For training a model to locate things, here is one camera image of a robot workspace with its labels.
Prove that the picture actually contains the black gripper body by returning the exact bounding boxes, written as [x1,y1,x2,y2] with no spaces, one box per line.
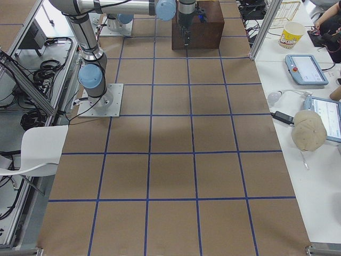
[178,11,193,30]

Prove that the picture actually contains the dark wooden drawer cabinet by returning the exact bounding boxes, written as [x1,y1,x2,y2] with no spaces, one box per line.
[172,1,224,50]

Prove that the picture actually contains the white light bulb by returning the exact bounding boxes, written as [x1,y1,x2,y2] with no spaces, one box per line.
[267,91,283,105]

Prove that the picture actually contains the popcorn bucket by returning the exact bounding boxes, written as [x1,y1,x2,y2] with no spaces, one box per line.
[279,21,306,49]

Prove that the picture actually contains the teach pendant far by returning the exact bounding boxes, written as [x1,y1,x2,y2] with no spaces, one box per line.
[285,54,329,86]

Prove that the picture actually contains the teach pendant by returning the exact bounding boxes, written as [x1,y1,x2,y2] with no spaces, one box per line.
[285,54,329,86]
[304,96,340,143]

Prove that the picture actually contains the black power adapter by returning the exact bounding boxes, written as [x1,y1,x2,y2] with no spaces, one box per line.
[271,111,294,125]

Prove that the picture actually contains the person in black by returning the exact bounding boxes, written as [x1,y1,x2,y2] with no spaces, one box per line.
[314,1,340,62]

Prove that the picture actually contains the beige cap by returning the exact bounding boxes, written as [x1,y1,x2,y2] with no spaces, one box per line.
[291,110,327,151]

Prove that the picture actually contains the teach pendant near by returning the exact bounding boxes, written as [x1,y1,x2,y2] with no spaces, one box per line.
[304,96,340,143]

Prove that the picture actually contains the white chair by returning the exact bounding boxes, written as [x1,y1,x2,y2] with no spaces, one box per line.
[1,125,68,177]

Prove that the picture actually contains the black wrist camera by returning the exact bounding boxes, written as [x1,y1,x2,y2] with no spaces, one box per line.
[195,6,208,23]

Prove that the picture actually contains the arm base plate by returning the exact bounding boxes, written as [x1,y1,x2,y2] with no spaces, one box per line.
[77,83,124,118]
[95,17,133,37]

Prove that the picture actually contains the aluminium frame post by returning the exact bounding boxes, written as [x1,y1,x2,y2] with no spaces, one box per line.
[249,0,282,60]

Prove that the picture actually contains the gold wire rack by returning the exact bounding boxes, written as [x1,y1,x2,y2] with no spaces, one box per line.
[270,1,301,29]

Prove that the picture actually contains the black cable coil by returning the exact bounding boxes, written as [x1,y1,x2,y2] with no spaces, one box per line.
[20,109,46,132]

